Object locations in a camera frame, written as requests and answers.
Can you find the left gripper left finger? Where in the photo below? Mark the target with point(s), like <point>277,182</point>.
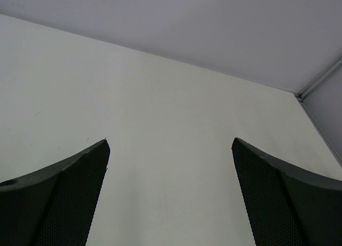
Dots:
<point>56,204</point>

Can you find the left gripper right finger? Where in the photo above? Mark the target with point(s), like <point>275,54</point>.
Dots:
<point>286,204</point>

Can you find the right aluminium side rail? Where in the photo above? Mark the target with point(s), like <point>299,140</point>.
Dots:
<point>301,102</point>

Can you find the right aluminium frame post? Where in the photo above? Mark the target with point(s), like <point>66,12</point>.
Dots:
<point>324,75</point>

